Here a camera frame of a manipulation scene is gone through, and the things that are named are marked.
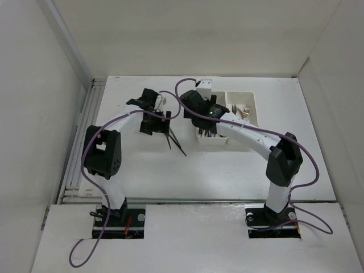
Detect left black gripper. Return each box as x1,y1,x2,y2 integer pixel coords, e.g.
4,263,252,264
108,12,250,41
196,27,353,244
141,109,169,137

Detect small copper teaspoon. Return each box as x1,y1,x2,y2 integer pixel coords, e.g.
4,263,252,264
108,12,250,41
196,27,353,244
165,134,172,150

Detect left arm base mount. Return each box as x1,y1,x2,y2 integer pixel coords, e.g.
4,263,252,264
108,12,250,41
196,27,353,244
89,201,146,239

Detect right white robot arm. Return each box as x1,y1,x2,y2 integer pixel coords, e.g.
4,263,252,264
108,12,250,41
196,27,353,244
179,90,303,224

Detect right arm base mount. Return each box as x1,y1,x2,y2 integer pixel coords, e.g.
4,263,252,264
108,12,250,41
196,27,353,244
245,204,301,239

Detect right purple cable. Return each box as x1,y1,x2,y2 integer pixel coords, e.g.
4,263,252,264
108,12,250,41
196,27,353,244
175,77,334,235

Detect silver fork black handle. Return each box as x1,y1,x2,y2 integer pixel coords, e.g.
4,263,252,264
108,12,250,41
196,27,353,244
169,128,187,156

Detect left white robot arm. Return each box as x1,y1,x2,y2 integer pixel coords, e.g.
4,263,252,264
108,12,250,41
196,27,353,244
81,88,171,226

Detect white container bin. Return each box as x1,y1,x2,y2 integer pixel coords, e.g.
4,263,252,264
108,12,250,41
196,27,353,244
196,92,228,146
226,92,258,126

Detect copper fork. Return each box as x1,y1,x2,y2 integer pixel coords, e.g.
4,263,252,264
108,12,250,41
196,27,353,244
237,105,251,118

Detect white left container bin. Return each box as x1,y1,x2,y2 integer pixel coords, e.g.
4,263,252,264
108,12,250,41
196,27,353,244
196,92,228,146

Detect white right container bin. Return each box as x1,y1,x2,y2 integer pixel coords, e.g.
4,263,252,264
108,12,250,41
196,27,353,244
226,92,258,126

